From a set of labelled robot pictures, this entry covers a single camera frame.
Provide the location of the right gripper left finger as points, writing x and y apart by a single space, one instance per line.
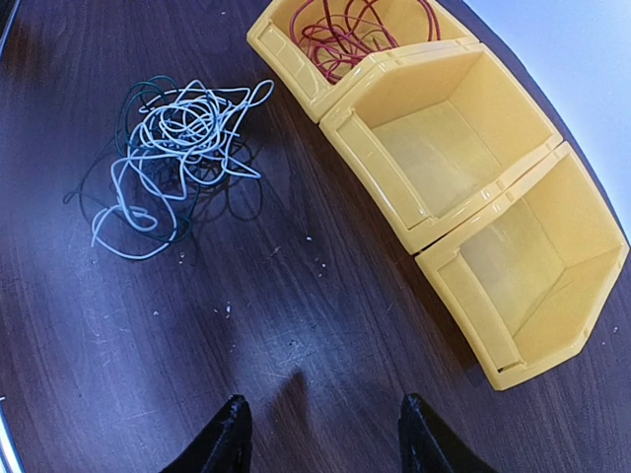
223 445

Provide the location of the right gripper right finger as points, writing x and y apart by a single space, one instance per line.
428 444

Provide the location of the yellow three-compartment bin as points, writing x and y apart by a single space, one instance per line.
480 187

